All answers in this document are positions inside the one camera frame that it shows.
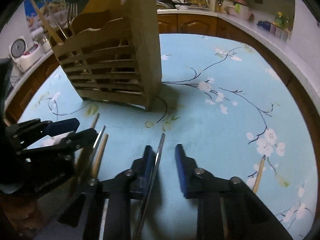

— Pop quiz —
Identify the dark blue object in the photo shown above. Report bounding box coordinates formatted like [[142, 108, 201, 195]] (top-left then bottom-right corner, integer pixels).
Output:
[[257, 20, 272, 32]]

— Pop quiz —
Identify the wooden chopstick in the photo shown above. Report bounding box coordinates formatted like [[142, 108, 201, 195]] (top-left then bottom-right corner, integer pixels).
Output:
[[252, 155, 266, 193], [75, 112, 100, 188], [91, 133, 109, 181], [30, 0, 64, 44]]

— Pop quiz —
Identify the black frying pan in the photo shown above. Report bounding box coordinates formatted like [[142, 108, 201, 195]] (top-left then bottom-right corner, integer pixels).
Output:
[[155, 0, 193, 11]]

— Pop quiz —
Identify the person's left forearm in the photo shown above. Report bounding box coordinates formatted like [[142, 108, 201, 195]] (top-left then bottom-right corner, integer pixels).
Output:
[[0, 195, 48, 240]]

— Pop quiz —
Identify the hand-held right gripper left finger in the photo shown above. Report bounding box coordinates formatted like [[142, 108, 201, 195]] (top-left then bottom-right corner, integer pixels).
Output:
[[57, 145, 156, 240]]

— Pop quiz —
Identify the white ceramic pot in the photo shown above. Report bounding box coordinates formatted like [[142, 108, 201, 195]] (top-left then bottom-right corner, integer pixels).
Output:
[[225, 4, 252, 21]]

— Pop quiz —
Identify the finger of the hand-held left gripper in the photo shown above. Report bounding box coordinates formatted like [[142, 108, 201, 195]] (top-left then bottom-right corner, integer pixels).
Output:
[[5, 118, 80, 146], [15, 128, 98, 160]]

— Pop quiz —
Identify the wooden slatted utensil holder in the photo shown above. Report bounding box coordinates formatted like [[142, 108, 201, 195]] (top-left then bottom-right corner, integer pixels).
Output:
[[49, 0, 162, 112]]

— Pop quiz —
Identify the white rice cooker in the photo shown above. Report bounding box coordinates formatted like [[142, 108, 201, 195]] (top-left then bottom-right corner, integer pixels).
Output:
[[9, 35, 42, 73]]

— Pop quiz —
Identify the row of seasoning jars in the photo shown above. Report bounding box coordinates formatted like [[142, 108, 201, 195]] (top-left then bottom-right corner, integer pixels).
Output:
[[270, 25, 292, 41]]

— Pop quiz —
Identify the fruit wall poster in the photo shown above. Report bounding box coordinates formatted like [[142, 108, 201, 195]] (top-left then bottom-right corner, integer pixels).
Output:
[[24, 0, 68, 38]]

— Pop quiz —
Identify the metal chopstick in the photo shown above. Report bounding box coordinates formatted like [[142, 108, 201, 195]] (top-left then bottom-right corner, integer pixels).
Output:
[[87, 124, 106, 178], [131, 133, 166, 240], [53, 19, 69, 39]]

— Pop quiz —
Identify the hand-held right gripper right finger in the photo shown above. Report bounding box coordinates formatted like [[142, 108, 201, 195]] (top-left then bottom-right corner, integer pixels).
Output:
[[175, 144, 293, 240]]

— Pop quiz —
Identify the cooking oil bottle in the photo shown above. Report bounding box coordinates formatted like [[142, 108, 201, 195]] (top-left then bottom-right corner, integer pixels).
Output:
[[275, 11, 289, 29]]

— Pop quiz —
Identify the blue floral tablecloth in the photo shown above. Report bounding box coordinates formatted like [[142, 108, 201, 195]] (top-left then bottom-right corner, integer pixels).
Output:
[[17, 32, 314, 240]]

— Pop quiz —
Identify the long-tined steel fork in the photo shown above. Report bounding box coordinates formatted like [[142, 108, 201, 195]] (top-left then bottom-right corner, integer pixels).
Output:
[[66, 3, 79, 29]]

